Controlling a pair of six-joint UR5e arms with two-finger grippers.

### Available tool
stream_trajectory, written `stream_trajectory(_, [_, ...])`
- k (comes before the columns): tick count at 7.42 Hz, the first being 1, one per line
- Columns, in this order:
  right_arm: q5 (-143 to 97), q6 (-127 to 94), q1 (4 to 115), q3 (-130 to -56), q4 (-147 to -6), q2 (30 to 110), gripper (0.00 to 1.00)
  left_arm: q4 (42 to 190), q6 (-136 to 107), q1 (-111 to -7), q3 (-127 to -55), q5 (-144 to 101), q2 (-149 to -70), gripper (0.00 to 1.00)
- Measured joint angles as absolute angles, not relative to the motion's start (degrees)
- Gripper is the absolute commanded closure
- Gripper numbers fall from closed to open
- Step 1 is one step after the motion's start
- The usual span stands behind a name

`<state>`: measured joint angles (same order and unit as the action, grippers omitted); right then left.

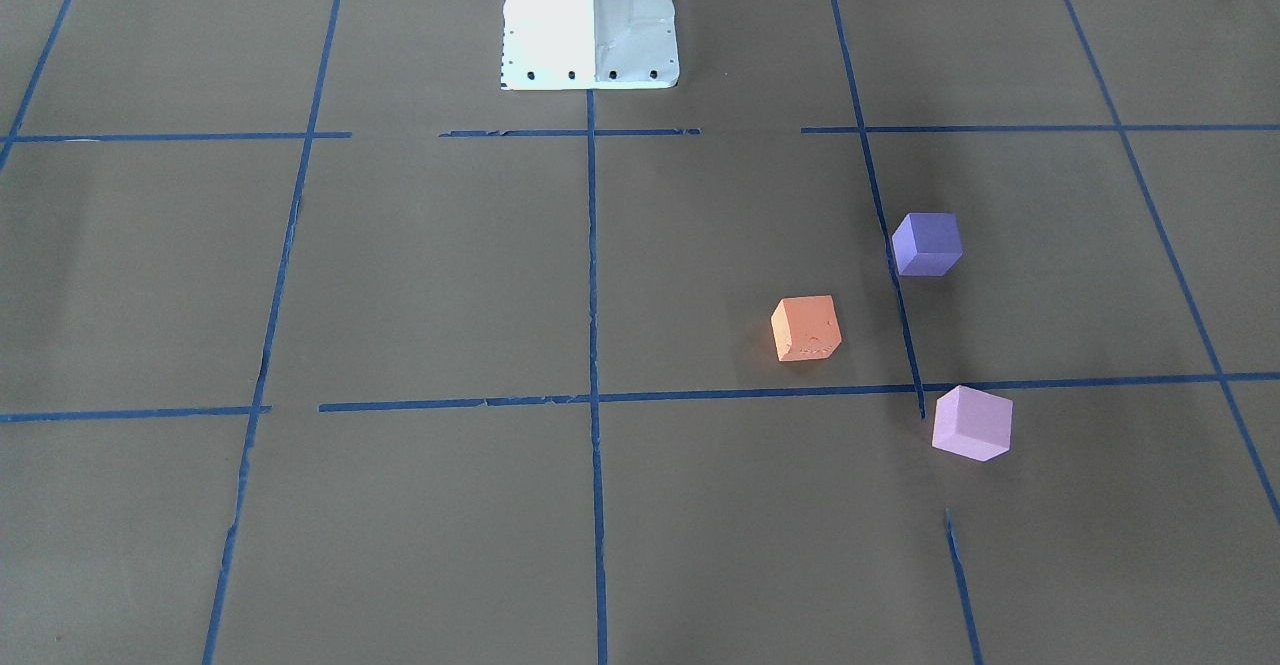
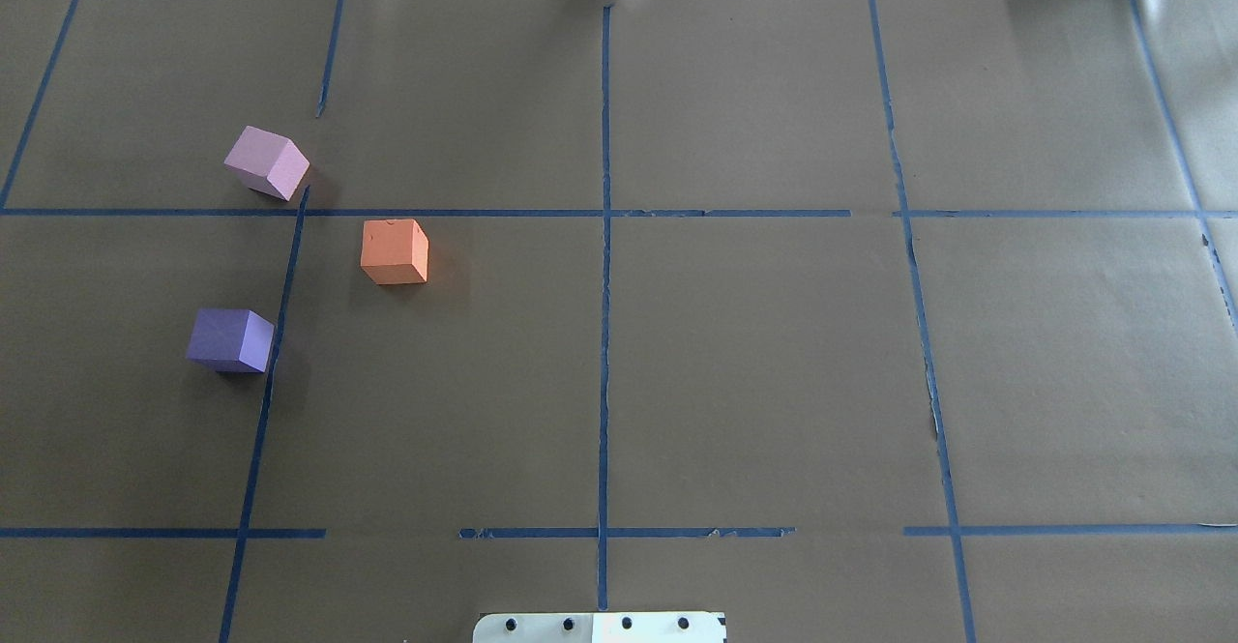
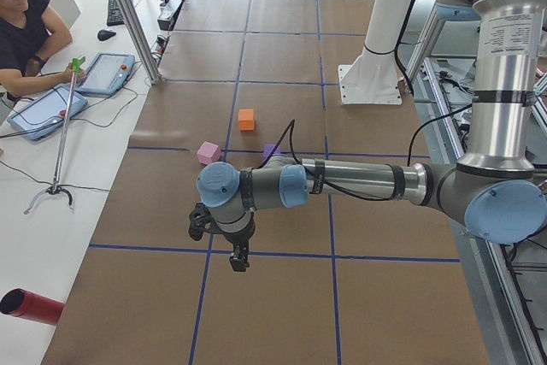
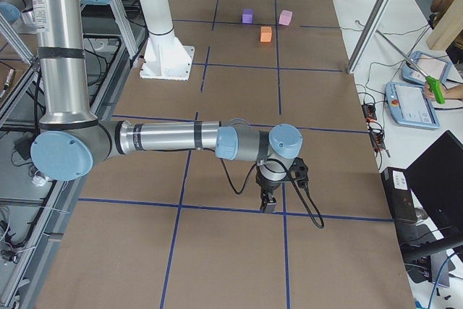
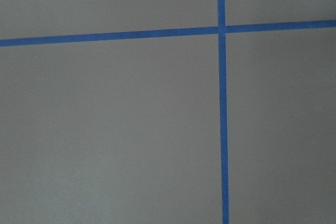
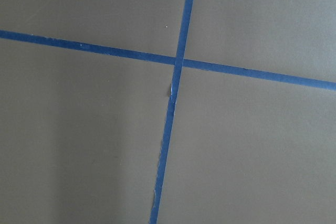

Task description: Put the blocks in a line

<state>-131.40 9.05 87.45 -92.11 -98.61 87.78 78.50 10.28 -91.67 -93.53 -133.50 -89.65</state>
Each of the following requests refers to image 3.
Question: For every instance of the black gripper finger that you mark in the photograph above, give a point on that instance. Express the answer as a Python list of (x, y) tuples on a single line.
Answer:
[(235, 262), (243, 257)]

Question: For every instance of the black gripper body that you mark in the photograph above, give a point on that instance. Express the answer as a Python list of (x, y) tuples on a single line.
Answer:
[(238, 238)]

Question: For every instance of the orange foam cube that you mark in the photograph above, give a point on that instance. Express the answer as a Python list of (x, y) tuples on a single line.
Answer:
[(246, 120)]

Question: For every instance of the reacher grabber tool green handle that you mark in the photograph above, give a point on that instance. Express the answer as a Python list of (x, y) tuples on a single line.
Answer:
[(56, 187)]

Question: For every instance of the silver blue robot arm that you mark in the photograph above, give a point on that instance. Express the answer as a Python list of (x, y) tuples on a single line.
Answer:
[(489, 189)]

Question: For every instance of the person's hand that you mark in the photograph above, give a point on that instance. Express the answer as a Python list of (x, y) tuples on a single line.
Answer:
[(69, 73)]

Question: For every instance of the pink foam cube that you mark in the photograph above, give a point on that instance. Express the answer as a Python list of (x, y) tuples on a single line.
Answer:
[(208, 152)]

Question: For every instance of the purple foam cube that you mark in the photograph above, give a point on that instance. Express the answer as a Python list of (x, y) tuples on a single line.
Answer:
[(270, 149)]

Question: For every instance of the brown paper mat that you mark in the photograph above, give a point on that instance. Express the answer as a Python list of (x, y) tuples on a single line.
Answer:
[(336, 281)]

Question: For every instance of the far blue teach pendant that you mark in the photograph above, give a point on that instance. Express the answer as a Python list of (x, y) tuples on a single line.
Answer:
[(106, 74)]

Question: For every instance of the blue teach pendant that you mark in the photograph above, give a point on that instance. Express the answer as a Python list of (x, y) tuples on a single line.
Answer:
[(43, 116), (106, 74)]

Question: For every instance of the red cylinder tube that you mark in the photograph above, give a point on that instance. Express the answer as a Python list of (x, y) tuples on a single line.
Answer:
[(28, 305)]

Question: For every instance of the near blue teach pendant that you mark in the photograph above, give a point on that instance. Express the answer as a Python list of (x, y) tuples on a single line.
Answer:
[(43, 116)]

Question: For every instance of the black computer mouse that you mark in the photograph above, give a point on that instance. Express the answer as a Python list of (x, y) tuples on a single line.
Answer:
[(105, 34)]

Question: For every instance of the black keyboard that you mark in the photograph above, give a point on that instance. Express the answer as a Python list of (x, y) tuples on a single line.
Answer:
[(114, 14)]

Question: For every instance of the person in black shirt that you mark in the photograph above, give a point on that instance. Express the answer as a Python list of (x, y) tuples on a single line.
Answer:
[(31, 33)]

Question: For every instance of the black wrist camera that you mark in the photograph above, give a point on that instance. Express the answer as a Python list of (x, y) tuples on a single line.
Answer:
[(200, 222)]

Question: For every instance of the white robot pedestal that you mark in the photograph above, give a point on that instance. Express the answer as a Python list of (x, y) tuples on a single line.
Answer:
[(372, 77)]

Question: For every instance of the aluminium frame rail right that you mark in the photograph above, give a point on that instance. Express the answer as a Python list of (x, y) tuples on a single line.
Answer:
[(508, 284)]

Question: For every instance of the aluminium frame post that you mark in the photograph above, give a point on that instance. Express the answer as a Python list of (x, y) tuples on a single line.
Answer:
[(139, 40)]

